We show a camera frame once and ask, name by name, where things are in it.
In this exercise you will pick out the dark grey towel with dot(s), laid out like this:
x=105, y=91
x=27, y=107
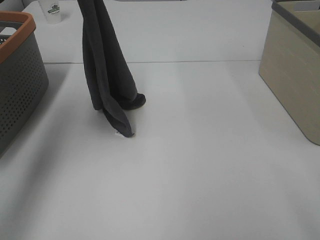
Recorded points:
x=110, y=82

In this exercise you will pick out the grey perforated basket orange rim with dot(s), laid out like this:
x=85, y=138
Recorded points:
x=23, y=77

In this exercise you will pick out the beige bin with grey rim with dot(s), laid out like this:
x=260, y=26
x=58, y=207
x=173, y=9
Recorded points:
x=290, y=62

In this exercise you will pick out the white paper cup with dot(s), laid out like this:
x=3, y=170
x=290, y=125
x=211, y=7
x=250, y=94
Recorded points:
x=51, y=11

